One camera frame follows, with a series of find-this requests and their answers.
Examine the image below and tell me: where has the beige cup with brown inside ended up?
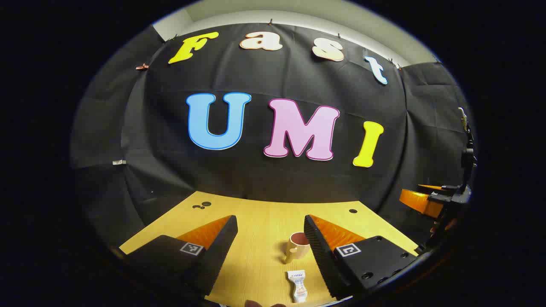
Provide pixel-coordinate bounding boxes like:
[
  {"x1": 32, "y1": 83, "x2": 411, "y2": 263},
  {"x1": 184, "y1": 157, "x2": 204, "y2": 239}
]
[{"x1": 283, "y1": 232, "x2": 311, "y2": 264}]

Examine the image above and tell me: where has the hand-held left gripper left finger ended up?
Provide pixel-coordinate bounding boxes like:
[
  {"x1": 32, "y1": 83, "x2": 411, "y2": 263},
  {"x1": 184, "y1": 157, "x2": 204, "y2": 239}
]
[{"x1": 119, "y1": 214, "x2": 238, "y2": 297}]

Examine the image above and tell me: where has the yellow wooden desktop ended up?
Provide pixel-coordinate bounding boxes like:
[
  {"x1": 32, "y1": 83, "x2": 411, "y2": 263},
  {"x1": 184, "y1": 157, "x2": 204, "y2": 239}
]
[{"x1": 119, "y1": 191, "x2": 419, "y2": 307}]

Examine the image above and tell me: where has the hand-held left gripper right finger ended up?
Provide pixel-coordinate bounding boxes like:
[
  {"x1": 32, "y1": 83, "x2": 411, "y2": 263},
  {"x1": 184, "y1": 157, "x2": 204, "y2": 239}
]
[{"x1": 304, "y1": 214, "x2": 421, "y2": 299}]

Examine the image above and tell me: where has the white toothpaste tube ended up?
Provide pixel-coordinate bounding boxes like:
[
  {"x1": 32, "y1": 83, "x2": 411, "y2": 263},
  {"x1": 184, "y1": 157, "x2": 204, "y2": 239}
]
[{"x1": 287, "y1": 270, "x2": 308, "y2": 303}]

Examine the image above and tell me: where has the black backdrop cloth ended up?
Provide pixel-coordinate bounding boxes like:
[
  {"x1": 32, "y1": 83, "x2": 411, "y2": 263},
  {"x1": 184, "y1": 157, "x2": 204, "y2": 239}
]
[{"x1": 70, "y1": 22, "x2": 475, "y2": 250}]

